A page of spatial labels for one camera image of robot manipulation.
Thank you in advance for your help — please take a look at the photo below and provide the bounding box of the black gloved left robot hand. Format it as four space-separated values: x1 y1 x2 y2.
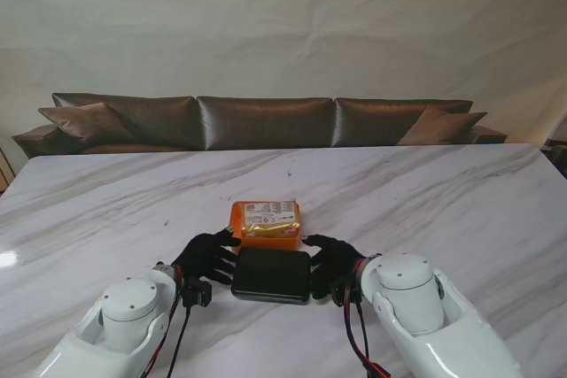
170 227 243 287

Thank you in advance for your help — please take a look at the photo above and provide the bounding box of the dark background equipment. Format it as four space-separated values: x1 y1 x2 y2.
542 114 567 175

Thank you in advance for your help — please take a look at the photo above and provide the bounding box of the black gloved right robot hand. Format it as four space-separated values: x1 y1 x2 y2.
301 235 367 302

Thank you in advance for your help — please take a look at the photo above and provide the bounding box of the black tissue box base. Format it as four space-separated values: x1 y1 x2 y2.
230 247 312 306

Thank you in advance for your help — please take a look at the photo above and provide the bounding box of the brown throw pillow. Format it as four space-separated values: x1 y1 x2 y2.
37 102 134 144
397 106 488 146

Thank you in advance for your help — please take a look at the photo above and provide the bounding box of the wooden background furniture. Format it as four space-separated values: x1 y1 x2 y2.
0 145 14 189

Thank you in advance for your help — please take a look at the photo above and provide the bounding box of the gold tissue pack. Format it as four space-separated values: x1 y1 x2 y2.
239 200 303 238

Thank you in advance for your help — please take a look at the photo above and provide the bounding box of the red black right arm cable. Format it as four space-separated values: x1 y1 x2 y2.
341 258 393 378

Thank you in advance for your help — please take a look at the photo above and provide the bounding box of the orange plastic tissue box cover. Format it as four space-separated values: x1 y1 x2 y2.
229 200 303 251

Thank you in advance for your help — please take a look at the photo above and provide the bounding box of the red black left arm cable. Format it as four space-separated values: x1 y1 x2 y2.
136 265 192 378

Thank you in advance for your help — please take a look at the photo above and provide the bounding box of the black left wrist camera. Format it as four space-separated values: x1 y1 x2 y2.
182 276 214 308

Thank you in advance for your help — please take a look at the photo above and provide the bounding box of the red black arm cable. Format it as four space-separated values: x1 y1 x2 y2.
136 265 192 378
341 258 393 378

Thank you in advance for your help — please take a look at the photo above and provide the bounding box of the brown leather sofa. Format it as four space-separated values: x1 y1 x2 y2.
12 92 509 159

